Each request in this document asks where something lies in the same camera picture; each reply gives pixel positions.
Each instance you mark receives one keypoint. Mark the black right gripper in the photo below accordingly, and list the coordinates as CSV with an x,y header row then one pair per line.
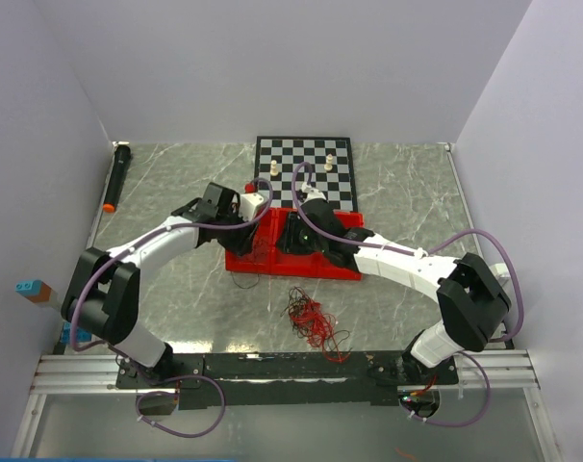
x,y
288,241

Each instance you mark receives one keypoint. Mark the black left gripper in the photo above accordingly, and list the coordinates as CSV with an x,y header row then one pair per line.
x,y
240,245

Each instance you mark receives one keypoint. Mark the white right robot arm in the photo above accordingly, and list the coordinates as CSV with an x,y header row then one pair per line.
x,y
472,303

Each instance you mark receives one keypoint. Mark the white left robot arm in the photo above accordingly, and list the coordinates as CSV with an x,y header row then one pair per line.
x,y
103,296

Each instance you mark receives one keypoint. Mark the red three-compartment plastic tray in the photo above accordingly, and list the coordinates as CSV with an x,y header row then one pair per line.
x,y
265,258

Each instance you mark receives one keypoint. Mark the white chess piece left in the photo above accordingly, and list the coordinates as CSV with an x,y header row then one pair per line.
x,y
273,169

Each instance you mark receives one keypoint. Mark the white chess piece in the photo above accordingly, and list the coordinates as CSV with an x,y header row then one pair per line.
x,y
328,162
273,169

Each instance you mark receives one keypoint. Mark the black and grey chessboard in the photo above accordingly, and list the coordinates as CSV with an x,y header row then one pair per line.
x,y
301,159

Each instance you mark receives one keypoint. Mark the white chess piece right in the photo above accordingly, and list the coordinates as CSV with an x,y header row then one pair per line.
x,y
328,162

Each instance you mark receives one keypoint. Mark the black marker with orange cap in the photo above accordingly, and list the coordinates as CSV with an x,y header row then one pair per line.
x,y
122,160

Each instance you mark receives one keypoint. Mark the blue and brown toy block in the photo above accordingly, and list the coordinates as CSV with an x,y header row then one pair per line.
x,y
35,291

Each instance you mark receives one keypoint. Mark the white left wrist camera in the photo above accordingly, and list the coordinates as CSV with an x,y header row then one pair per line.
x,y
251,203

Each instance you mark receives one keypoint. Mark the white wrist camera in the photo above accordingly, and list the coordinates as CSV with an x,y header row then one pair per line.
x,y
312,194
251,203

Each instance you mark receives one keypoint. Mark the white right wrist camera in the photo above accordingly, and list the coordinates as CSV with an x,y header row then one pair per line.
x,y
312,194

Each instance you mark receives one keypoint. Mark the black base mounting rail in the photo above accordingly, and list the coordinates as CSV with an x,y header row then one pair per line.
x,y
273,378

